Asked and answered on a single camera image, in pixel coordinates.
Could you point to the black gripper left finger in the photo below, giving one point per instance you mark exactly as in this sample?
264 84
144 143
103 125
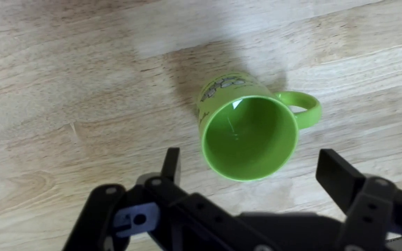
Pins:
172 218

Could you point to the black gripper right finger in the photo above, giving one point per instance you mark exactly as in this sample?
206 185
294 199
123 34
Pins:
371 204

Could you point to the green plastic mug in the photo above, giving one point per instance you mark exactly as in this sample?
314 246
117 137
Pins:
246 132

